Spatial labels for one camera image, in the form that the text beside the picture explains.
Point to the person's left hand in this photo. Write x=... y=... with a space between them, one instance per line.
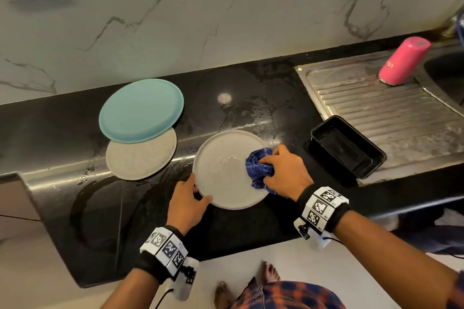
x=185 y=207

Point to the person's right hand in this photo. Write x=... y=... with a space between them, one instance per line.
x=290 y=175

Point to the blue striped cloth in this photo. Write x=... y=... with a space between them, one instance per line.
x=257 y=167

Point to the speckled white plate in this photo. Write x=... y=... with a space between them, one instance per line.
x=221 y=167
x=141 y=160

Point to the teal plate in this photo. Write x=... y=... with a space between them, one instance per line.
x=141 y=109

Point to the person's left forearm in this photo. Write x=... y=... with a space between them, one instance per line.
x=130 y=292

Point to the person's right forearm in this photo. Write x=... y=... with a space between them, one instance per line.
x=391 y=262

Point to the person's left foot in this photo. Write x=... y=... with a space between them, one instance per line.
x=222 y=295

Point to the person's foot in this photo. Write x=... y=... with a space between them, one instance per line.
x=222 y=295
x=270 y=272

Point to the person's right foot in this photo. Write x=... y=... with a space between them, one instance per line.
x=270 y=272

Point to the left wrist marker band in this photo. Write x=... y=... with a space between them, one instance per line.
x=163 y=251

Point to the black plastic tray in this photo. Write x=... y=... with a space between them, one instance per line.
x=348 y=147

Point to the blue orange plaid shirt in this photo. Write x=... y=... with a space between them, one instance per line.
x=290 y=296

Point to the steel sink drainboard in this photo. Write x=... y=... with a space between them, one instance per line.
x=406 y=117

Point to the red bear cup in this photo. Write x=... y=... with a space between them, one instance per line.
x=402 y=62

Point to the brown lower drawer unit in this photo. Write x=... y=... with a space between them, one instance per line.
x=14 y=204

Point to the steel faucet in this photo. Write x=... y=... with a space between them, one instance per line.
x=449 y=28

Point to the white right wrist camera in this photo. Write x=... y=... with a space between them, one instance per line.
x=312 y=236

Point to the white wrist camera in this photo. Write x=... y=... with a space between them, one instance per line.
x=187 y=276
x=312 y=236

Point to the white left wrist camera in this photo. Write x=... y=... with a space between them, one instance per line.
x=187 y=276

